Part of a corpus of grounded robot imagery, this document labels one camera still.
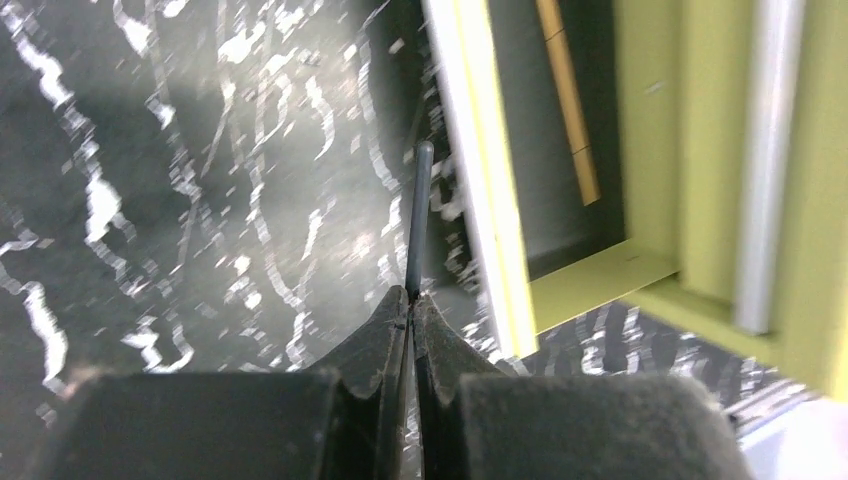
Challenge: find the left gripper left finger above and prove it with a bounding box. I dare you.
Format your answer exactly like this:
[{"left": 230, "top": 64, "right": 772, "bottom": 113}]
[{"left": 31, "top": 286, "right": 409, "bottom": 479}]

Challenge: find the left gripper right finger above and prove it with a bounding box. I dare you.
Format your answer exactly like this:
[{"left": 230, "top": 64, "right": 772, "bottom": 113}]
[{"left": 413, "top": 295, "right": 751, "bottom": 479}]

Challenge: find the thin dark grey pencil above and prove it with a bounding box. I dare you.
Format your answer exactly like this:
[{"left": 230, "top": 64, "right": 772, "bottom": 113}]
[{"left": 405, "top": 140, "right": 434, "bottom": 304}]

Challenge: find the green drawer cabinet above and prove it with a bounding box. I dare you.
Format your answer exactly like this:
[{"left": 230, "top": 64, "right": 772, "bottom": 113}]
[{"left": 423, "top": 1, "right": 847, "bottom": 400}]

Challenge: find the gold makeup pencil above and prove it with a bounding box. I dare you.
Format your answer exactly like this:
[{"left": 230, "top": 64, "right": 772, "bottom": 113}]
[{"left": 536, "top": 0, "right": 601, "bottom": 205}]

